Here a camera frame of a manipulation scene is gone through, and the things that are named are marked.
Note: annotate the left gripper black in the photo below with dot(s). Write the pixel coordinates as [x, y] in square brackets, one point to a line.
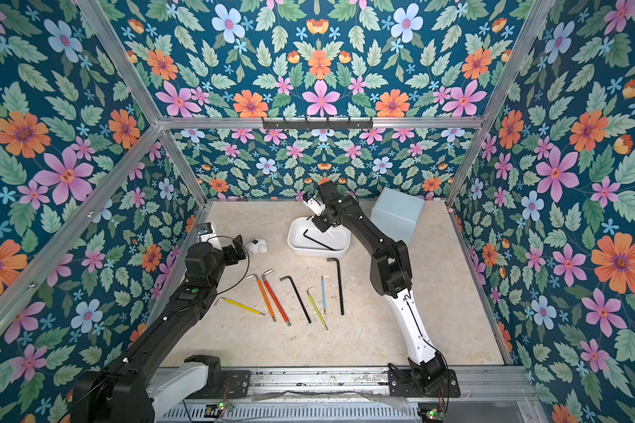
[238, 248]

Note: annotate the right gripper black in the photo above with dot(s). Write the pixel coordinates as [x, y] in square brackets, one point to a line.
[322, 218]

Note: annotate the thin black hex key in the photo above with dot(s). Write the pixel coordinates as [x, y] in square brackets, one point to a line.
[314, 240]

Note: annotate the white storage box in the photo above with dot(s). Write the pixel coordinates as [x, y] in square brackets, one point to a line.
[305, 239]

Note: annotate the large black hex key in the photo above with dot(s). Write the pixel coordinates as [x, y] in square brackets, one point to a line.
[336, 261]

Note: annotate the red hex key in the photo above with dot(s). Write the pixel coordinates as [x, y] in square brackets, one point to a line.
[274, 297]

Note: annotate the green hex key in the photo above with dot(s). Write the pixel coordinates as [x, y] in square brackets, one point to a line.
[316, 309]

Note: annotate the light blue hex key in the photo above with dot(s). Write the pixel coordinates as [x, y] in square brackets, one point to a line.
[323, 292]

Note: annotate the medium black hex key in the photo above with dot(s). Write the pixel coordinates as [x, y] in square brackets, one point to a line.
[297, 296]

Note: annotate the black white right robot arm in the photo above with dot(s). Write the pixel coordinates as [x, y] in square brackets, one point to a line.
[391, 277]

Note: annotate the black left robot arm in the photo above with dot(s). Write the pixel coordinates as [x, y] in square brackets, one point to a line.
[128, 389]

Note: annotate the yellow hex key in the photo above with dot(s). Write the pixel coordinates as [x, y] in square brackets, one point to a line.
[236, 304]

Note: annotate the orange hex key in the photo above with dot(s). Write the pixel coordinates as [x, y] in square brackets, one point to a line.
[264, 294]

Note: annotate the light blue cube box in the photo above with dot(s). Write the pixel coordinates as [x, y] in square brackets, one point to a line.
[397, 214]

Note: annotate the small white figurine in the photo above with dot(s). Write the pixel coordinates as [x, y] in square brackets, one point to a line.
[257, 246]

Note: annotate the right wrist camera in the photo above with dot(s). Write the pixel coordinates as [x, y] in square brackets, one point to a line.
[313, 203]

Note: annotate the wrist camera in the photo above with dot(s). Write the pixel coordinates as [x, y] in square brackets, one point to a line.
[206, 233]
[313, 203]

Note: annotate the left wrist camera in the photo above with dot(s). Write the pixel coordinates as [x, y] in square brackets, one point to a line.
[206, 233]

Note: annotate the black hook rail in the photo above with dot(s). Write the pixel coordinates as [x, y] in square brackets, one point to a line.
[308, 124]

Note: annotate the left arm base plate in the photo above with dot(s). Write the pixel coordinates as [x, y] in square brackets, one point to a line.
[225, 384]

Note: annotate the white slotted cable duct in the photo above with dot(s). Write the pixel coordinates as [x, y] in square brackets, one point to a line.
[290, 412]

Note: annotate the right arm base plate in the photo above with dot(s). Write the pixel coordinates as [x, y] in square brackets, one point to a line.
[429, 380]

